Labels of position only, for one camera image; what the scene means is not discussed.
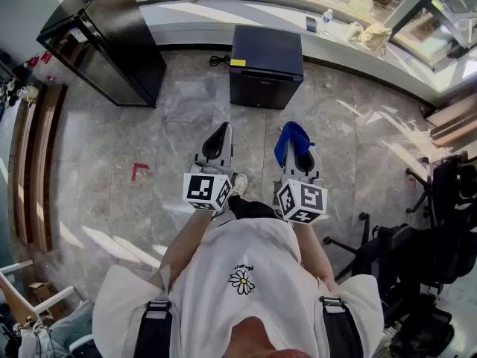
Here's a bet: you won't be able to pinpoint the grey window ledge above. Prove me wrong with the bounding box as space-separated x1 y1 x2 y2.
139 0 477 106

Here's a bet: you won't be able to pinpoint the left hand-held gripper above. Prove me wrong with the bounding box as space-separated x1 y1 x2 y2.
182 121 236 212

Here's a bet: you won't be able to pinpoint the person's right forearm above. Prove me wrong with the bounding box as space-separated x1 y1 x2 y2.
294 222 338 286

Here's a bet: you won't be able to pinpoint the person's neck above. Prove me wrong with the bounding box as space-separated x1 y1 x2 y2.
230 316 279 358

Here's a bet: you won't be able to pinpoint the black-framed window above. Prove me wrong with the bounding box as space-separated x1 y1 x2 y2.
126 0 477 70

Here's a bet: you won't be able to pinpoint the light denim garment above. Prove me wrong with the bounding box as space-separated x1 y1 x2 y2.
48 300 94 358

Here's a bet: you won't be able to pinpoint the person's black striped trousers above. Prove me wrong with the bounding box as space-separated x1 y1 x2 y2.
227 195 279 222

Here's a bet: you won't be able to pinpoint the brown boards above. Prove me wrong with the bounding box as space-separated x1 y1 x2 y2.
426 102 477 148

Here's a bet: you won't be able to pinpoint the clear water bottle blue label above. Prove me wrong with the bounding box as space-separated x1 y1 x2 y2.
320 8 334 37

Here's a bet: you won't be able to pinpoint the person's white flower t-shirt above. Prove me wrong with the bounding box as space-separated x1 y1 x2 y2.
92 217 385 358

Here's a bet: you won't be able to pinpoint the person's white shoe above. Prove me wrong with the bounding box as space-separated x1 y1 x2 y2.
230 173 249 197

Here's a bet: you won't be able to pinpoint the white desk frame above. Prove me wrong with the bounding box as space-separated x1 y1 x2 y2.
0 259 75 324

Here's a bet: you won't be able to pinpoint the tall black cabinet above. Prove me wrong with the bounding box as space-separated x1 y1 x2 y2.
36 0 168 108

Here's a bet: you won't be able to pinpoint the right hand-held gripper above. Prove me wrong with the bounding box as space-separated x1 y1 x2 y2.
276 139 329 224

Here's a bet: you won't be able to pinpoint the stack of paper cups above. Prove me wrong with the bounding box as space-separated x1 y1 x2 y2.
344 21 363 43

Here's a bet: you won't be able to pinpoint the brown cardboard box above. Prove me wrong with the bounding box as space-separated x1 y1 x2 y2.
28 281 68 320

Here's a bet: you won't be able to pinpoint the small black fridge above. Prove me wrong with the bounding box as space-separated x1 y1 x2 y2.
229 24 305 110

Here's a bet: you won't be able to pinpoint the person's left forearm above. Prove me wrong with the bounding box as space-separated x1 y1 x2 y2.
159 209 219 286

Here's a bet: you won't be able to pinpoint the black shoulder strap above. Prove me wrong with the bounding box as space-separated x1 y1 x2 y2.
133 299 173 358
319 295 364 358

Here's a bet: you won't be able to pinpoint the blue cleaning cloth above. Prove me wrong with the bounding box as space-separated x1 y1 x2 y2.
274 120 316 168

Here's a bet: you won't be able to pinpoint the curved wooden wall trim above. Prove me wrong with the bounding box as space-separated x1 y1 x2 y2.
10 82 68 253

